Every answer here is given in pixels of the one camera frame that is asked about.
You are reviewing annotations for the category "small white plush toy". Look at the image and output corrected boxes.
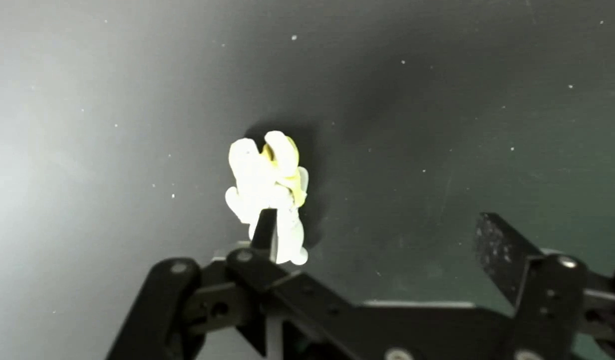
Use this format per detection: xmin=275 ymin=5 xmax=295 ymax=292
xmin=224 ymin=130 xmax=309 ymax=266

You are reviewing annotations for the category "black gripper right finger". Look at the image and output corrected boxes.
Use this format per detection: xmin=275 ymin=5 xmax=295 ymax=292
xmin=475 ymin=213 xmax=615 ymax=360

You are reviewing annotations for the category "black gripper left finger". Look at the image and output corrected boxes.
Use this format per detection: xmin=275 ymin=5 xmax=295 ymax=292
xmin=106 ymin=211 xmax=359 ymax=360

